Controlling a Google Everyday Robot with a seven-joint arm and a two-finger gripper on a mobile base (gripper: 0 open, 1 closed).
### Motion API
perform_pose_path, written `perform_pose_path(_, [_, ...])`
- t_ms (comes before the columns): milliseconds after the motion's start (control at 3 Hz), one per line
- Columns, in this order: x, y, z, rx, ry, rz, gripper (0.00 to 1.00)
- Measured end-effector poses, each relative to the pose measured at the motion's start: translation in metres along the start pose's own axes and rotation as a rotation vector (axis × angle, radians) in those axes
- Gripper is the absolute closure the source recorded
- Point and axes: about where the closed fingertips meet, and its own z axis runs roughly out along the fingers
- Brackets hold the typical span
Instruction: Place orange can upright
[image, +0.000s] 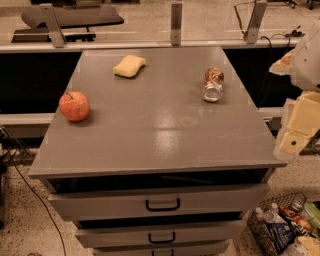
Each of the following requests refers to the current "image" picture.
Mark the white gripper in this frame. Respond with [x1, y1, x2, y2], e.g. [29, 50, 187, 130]
[273, 91, 320, 161]

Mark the orange soda can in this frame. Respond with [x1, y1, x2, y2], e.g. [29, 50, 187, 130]
[202, 67, 224, 102]

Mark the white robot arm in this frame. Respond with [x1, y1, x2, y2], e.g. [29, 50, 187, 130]
[269, 19, 320, 161]

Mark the green snack bag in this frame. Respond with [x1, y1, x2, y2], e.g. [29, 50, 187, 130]
[301, 202, 320, 229]

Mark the clear plastic water bottle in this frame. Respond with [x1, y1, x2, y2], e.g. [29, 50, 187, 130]
[264, 203, 285, 223]

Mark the top grey drawer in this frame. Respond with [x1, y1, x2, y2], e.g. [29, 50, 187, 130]
[49, 183, 269, 221]

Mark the grey drawer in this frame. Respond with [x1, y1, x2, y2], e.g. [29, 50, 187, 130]
[76, 220, 246, 248]
[93, 240, 229, 256]
[49, 183, 269, 221]

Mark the red snack bag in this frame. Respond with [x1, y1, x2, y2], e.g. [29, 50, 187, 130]
[279, 206, 312, 232]

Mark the blue snack bag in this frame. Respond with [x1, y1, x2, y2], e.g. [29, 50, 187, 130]
[266, 223, 295, 253]

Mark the bottom grey drawer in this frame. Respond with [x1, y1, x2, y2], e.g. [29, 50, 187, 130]
[93, 240, 229, 256]

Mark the grey drawer cabinet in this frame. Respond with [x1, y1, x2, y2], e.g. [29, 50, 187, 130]
[27, 46, 289, 256]

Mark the yellow sponge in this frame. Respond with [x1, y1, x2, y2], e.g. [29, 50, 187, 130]
[113, 55, 146, 78]

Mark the middle grey drawer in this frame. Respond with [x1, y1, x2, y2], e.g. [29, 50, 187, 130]
[76, 220, 246, 248]

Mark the red apple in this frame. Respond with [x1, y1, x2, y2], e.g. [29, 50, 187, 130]
[59, 91, 90, 122]

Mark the black padded bench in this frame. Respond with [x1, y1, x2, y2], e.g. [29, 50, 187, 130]
[11, 5, 124, 43]

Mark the wire basket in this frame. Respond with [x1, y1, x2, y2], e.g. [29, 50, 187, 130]
[247, 192, 308, 256]

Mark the black cable at rail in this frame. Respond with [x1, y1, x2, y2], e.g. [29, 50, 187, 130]
[233, 1, 306, 108]

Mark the right metal bracket post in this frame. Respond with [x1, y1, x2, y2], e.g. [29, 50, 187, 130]
[244, 0, 267, 44]

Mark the metal bracket post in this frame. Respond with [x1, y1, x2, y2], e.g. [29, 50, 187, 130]
[244, 0, 267, 44]
[39, 3, 65, 48]
[170, 2, 183, 46]

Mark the middle metal bracket post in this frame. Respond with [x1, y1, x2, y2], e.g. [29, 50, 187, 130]
[170, 2, 183, 46]

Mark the left metal bracket post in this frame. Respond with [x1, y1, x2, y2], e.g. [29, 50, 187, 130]
[39, 3, 65, 48]

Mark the black floor cable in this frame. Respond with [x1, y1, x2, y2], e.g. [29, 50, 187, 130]
[0, 126, 68, 256]

